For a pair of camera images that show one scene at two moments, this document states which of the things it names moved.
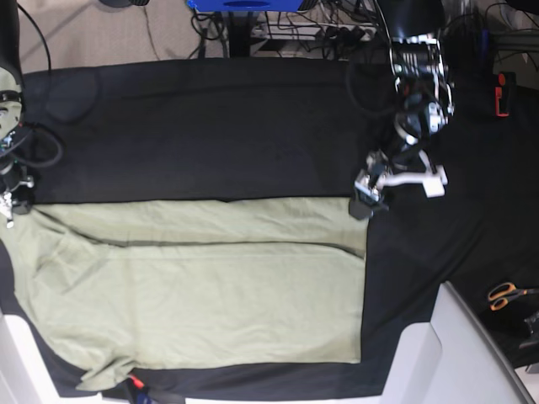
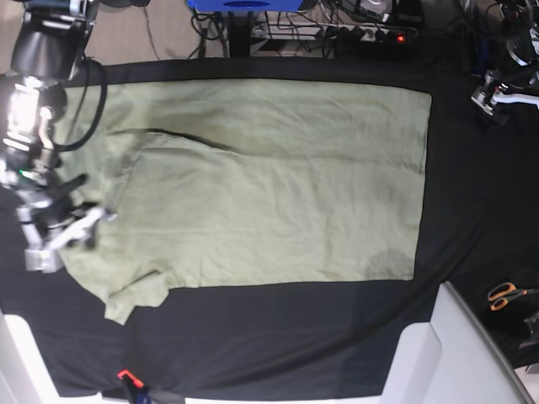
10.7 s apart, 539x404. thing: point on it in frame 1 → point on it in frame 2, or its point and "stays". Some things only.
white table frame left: (24, 377) stays
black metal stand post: (239, 34) stays
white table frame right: (452, 359) stays
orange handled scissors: (501, 294) stays
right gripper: (380, 165) → (486, 99)
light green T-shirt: (112, 286) → (225, 181)
